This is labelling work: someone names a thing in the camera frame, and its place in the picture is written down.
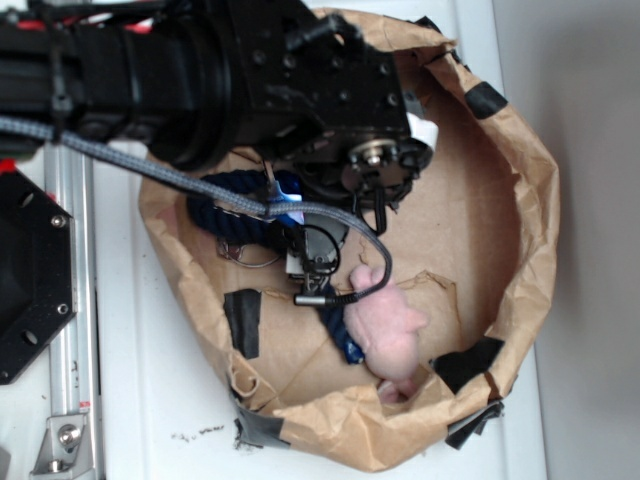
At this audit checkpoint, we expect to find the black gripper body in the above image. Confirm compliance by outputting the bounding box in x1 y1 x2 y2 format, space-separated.
225 1 433 208

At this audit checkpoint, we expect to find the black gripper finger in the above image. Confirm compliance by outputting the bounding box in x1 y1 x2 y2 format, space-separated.
285 216 349 306

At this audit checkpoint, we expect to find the dark blue rope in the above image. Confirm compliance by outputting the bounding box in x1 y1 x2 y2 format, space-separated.
186 168 366 366

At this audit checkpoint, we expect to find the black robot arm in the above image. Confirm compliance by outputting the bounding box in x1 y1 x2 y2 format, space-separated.
1 1 438 305

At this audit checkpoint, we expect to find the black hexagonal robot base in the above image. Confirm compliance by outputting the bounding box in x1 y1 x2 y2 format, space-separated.
1 170 74 385

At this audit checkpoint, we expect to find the silver key bunch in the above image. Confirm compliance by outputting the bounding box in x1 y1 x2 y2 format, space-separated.
216 239 282 269

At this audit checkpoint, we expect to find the pink plush toy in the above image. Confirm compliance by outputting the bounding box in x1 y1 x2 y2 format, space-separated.
344 280 429 404

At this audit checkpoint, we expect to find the brown paper bag bin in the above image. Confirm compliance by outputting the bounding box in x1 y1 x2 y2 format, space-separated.
139 10 560 472

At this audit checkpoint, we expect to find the white plastic tray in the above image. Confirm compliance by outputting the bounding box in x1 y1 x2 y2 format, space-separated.
87 0 549 480

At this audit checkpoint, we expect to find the grey braided cable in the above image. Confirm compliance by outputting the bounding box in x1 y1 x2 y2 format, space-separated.
0 114 394 308

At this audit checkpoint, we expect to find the aluminium extrusion rail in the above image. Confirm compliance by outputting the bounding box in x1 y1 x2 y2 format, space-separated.
43 141 105 480

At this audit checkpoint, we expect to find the metal corner bracket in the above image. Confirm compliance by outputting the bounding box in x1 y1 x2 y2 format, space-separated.
29 413 98 480

